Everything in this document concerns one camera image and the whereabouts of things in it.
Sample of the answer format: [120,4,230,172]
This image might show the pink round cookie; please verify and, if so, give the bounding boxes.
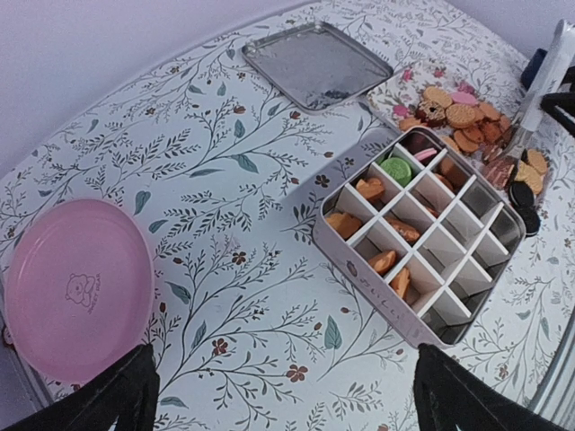
[414,148,437,161]

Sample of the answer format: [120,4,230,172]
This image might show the pink divided cookie tin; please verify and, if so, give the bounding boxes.
[313,127,526,348]

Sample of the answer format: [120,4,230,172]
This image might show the silver metal tray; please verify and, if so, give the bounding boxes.
[242,22,394,114]

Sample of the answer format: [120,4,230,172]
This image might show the chocolate sprinkle donut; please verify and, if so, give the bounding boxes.
[415,100,447,128]

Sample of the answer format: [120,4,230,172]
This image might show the pink plate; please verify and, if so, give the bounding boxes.
[4,199,155,383]

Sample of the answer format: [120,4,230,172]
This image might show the floral cookie tray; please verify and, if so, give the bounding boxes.
[367,60,549,212]

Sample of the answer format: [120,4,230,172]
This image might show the green round cookie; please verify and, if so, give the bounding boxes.
[379,157,412,187]

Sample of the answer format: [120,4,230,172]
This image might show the black sandwich cookie right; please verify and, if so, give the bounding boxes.
[517,207,541,237]

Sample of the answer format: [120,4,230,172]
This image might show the orange swirl cookie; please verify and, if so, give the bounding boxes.
[325,213,363,240]

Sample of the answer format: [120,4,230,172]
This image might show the black sandwich cookie left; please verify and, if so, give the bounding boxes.
[508,181,535,208]

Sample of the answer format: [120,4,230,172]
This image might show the pink sandwich cookie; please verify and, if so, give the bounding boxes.
[450,92,478,106]

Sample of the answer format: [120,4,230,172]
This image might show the metal serving tongs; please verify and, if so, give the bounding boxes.
[482,20,574,189]

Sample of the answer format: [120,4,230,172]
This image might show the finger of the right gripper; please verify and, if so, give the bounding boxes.
[540,66,575,130]

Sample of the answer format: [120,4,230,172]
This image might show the black sandwich cookie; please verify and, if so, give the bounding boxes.
[517,207,541,237]
[508,181,535,208]

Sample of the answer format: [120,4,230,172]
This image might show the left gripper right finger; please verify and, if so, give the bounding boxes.
[413,343,563,431]

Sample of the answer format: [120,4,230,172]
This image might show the dark blue mug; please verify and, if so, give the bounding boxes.
[520,48,547,90]

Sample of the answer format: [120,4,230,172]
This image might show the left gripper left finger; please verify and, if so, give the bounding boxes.
[8,344,160,430]

